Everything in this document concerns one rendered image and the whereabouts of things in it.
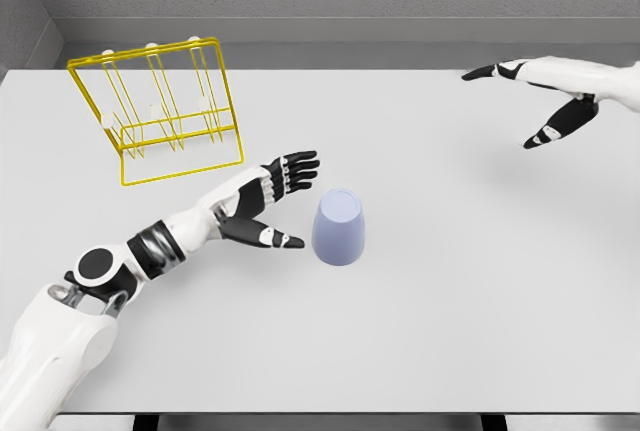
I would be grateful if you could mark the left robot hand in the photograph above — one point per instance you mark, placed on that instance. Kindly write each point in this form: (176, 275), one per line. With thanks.
(250, 196)

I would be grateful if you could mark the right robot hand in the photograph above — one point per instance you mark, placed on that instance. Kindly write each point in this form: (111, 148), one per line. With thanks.
(550, 76)

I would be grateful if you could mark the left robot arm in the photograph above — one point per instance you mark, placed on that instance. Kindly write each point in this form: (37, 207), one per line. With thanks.
(100, 271)

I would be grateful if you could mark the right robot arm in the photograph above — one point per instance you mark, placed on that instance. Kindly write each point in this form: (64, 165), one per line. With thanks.
(625, 83)

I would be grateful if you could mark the lavender cup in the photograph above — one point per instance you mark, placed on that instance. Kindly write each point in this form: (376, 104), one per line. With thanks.
(339, 228)

